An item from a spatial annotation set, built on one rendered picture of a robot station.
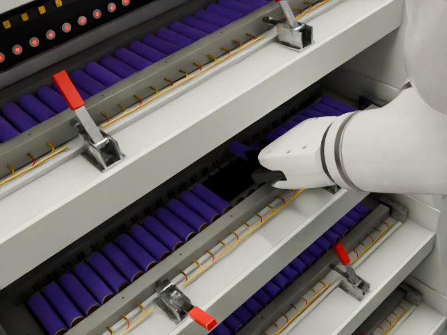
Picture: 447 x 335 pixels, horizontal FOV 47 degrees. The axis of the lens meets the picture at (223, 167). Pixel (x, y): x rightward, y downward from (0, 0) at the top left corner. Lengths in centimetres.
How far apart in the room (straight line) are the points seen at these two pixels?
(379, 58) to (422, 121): 35
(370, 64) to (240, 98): 32
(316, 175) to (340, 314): 31
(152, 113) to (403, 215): 52
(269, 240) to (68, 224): 27
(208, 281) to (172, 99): 22
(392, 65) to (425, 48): 47
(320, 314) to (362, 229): 17
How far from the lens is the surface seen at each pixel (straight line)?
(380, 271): 86
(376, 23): 70
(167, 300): 58
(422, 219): 92
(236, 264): 62
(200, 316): 54
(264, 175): 60
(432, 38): 32
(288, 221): 66
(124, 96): 54
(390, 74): 80
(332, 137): 53
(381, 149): 48
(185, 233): 64
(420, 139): 45
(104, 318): 59
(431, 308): 107
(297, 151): 56
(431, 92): 35
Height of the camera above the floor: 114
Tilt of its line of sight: 28 degrees down
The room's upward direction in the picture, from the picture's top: 20 degrees counter-clockwise
